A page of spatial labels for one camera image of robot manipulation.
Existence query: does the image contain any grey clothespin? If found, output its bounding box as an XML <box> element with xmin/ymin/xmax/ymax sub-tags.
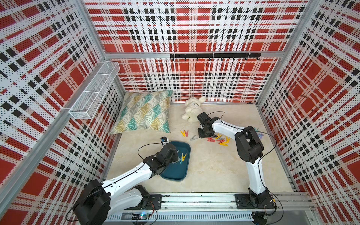
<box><xmin>190</xmin><ymin>135</ymin><xmax>197</xmax><ymax>141</ymax></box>

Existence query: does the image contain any teal plastic storage box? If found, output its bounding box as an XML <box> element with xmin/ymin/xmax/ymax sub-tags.
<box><xmin>160</xmin><ymin>141</ymin><xmax>191</xmax><ymax>182</ymax></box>

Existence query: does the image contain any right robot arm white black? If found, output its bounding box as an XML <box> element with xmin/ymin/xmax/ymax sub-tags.
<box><xmin>197</xmin><ymin>113</ymin><xmax>269</xmax><ymax>207</ymax></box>

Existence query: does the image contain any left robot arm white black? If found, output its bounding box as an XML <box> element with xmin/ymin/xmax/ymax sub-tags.
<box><xmin>72</xmin><ymin>143</ymin><xmax>179</xmax><ymax>225</ymax></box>

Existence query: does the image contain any white plush toy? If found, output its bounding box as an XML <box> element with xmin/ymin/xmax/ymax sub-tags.
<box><xmin>181</xmin><ymin>96</ymin><xmax>206</xmax><ymax>123</ymax></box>

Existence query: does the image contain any patterned cushion teal yellow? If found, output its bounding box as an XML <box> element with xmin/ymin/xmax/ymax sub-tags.
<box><xmin>110</xmin><ymin>90</ymin><xmax>173</xmax><ymax>134</ymax></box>

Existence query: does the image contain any green circuit board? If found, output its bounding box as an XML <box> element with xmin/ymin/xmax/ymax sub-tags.
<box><xmin>131</xmin><ymin>212</ymin><xmax>151</xmax><ymax>220</ymax></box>

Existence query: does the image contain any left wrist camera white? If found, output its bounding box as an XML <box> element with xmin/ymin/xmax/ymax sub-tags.
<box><xmin>160</xmin><ymin>136</ymin><xmax>169</xmax><ymax>146</ymax></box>

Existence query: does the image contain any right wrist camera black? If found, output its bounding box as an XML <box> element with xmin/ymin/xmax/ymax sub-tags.
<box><xmin>197</xmin><ymin>112</ymin><xmax>211</xmax><ymax>126</ymax></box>

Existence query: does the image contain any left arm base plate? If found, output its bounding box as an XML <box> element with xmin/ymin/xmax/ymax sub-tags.
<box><xmin>126</xmin><ymin>194</ymin><xmax>163</xmax><ymax>210</ymax></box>

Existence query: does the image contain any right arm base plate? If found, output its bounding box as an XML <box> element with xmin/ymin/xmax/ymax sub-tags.
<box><xmin>234</xmin><ymin>194</ymin><xmax>276</xmax><ymax>210</ymax></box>

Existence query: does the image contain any black hook rail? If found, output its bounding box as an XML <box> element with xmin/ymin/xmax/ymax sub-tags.
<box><xmin>170</xmin><ymin>52</ymin><xmax>262</xmax><ymax>59</ymax></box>

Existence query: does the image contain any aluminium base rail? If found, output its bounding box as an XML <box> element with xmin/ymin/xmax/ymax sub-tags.
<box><xmin>159</xmin><ymin>192</ymin><xmax>315</xmax><ymax>211</ymax></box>

